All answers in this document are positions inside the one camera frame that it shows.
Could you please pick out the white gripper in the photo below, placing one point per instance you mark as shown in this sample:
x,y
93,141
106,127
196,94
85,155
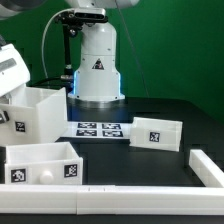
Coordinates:
x,y
13,73

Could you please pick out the white drawer housing box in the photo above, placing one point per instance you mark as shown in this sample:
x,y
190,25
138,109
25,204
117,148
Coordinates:
x,y
35,116

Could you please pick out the white drawer with knob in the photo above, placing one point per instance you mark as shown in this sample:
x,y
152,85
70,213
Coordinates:
x,y
46,164

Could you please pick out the white drawer without knob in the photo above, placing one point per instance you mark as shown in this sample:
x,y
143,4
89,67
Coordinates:
x,y
156,134

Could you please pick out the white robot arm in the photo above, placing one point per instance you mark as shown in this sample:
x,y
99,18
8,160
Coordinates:
x,y
97,80

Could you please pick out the white paper with markers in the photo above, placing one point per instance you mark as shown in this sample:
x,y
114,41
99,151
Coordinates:
x,y
98,130

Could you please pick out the white front fence rail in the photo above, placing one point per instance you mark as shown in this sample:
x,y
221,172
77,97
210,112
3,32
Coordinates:
x,y
116,200

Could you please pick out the white fence rail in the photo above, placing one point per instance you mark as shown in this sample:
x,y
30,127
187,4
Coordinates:
x,y
206,170
116,200

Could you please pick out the black camera on stand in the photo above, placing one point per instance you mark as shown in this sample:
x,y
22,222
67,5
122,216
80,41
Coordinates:
x,y
72,21

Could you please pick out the white right fence rail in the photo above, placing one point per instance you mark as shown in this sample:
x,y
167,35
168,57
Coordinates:
x,y
206,170

